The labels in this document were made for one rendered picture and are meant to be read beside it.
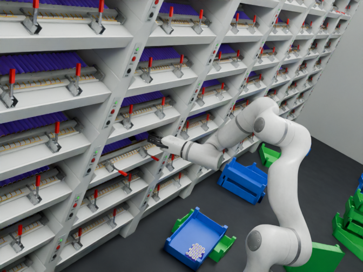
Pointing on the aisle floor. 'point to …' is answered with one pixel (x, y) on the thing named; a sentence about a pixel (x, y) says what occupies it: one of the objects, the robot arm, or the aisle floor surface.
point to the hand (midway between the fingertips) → (153, 138)
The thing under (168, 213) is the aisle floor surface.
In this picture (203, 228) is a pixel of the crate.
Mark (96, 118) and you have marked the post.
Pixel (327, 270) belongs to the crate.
